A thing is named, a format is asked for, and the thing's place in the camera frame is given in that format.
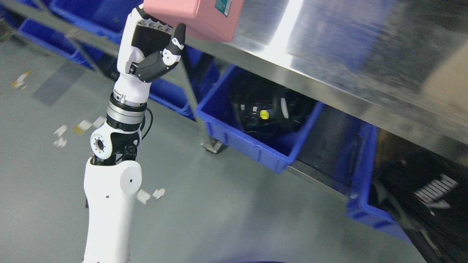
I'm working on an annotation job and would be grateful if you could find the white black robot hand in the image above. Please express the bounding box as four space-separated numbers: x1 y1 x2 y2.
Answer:
114 7 186 103

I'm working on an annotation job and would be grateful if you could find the pink plastic storage box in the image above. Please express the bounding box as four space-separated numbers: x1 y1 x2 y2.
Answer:
143 0 244 43

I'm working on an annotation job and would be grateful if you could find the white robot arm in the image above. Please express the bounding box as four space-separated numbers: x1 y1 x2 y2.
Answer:
83 4 186 263

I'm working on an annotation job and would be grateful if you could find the blue bin far left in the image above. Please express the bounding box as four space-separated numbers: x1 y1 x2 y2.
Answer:
150 46 220 120

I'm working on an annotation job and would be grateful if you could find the black device with yellow sticker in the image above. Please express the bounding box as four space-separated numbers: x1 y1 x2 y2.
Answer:
227 72 317 140

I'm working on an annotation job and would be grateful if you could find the blue bin with black device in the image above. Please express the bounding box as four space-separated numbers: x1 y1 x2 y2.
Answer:
196 65 324 173

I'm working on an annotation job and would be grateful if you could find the blue bin under backpack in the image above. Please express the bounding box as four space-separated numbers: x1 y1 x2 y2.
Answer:
346 123 411 244

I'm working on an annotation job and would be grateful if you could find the black Puma backpack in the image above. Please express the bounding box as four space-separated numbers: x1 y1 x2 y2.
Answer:
371 152 468 263

